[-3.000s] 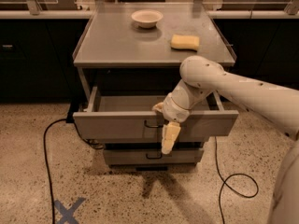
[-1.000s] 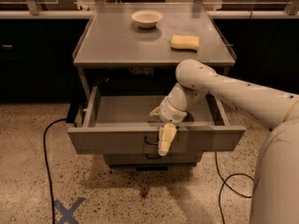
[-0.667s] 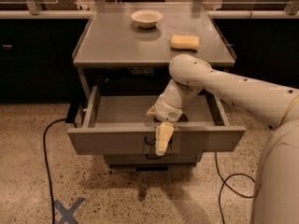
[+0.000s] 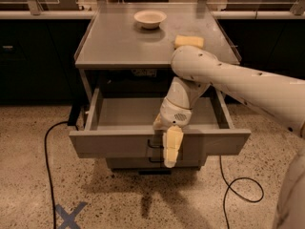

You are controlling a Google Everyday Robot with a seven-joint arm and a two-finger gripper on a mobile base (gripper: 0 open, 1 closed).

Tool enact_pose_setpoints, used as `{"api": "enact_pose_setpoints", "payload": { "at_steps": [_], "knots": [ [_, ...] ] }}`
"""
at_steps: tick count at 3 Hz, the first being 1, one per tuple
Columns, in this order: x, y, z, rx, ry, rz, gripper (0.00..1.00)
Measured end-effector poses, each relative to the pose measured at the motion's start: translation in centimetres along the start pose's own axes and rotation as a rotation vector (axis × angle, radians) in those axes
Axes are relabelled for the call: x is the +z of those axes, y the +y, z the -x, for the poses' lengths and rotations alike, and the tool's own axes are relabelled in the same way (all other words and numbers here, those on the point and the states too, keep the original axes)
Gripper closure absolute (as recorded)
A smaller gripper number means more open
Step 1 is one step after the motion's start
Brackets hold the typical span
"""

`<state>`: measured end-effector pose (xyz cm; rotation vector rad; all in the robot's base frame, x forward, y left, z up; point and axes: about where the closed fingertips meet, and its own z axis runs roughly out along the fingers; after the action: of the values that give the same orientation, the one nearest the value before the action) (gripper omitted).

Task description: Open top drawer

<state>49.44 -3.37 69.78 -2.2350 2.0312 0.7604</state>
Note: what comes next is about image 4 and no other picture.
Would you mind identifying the black cable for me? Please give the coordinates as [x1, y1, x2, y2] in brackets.
[218, 155, 265, 229]
[43, 120, 80, 229]

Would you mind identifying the black cable left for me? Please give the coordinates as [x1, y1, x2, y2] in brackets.
[43, 120, 80, 229]

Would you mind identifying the white ceramic bowl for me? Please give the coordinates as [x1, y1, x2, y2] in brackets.
[133, 10, 167, 30]

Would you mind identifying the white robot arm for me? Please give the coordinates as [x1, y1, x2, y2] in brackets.
[153, 45, 305, 229]

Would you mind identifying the blue tape cross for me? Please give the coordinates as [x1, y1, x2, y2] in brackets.
[55, 201, 87, 229]

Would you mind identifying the dark lab counter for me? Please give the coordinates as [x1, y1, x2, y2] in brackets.
[0, 19, 305, 105]

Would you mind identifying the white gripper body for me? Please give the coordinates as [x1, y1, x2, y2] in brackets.
[158, 76, 210, 130]

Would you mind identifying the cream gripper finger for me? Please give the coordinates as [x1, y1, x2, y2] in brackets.
[163, 126, 184, 168]
[152, 114, 163, 130]

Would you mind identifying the yellow sponge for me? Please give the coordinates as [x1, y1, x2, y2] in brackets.
[174, 35, 204, 49]

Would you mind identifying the black cable right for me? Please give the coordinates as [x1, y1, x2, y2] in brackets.
[218, 155, 265, 229]

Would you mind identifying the grey top drawer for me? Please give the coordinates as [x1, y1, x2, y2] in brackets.
[70, 89, 251, 161]

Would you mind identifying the grey drawer cabinet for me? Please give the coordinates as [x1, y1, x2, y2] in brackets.
[75, 4, 240, 173]

